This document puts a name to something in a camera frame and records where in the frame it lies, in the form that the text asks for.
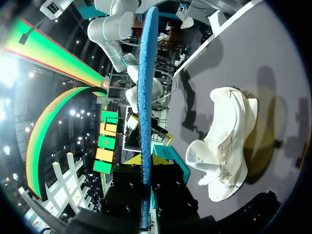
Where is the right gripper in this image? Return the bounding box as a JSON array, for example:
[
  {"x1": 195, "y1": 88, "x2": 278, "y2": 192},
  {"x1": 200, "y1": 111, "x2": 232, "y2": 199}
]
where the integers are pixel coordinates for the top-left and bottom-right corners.
[{"x1": 150, "y1": 113, "x2": 174, "y2": 147}]

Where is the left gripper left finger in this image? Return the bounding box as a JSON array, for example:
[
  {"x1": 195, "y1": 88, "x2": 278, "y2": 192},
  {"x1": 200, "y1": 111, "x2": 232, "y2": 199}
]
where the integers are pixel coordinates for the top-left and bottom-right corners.
[{"x1": 100, "y1": 153, "x2": 144, "y2": 222}]

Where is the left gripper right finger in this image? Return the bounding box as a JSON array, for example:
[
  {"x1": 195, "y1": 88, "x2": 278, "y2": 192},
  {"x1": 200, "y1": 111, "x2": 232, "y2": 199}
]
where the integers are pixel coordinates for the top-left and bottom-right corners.
[{"x1": 151, "y1": 154, "x2": 198, "y2": 219}]

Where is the teal box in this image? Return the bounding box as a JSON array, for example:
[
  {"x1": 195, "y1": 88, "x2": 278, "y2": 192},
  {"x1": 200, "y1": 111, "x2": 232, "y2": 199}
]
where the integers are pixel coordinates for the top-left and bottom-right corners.
[{"x1": 152, "y1": 144, "x2": 191, "y2": 184}]

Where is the white cable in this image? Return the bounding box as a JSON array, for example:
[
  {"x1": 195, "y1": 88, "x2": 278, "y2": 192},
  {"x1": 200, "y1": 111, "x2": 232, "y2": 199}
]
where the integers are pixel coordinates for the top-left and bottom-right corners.
[{"x1": 151, "y1": 75, "x2": 178, "y2": 104}]

